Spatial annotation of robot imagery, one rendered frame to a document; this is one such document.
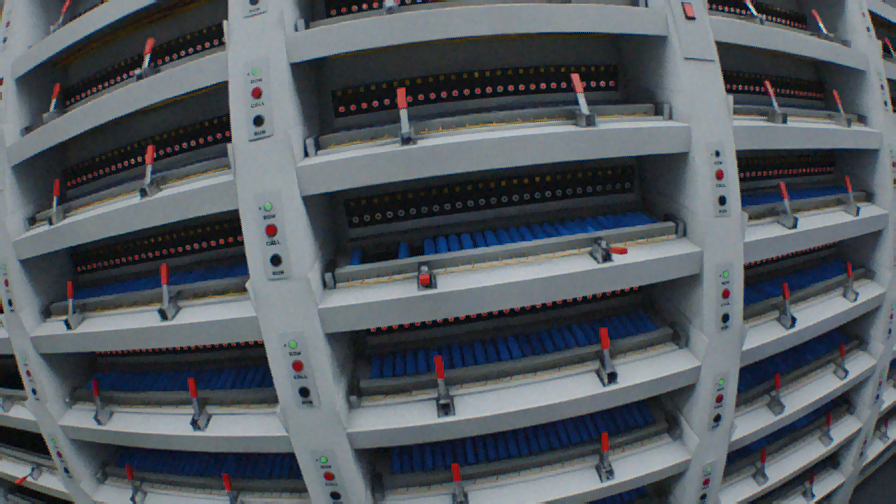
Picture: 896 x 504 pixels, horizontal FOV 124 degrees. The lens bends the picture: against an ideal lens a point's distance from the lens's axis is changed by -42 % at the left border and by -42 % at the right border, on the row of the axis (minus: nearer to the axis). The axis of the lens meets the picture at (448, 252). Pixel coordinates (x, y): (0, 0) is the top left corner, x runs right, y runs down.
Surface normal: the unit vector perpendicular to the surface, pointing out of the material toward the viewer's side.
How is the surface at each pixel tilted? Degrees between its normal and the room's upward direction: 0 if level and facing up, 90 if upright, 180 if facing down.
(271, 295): 90
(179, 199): 108
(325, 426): 90
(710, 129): 90
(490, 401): 18
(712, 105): 90
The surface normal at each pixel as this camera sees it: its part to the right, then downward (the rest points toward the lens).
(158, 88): 0.09, 0.41
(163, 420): -0.11, -0.90
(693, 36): 0.05, 0.11
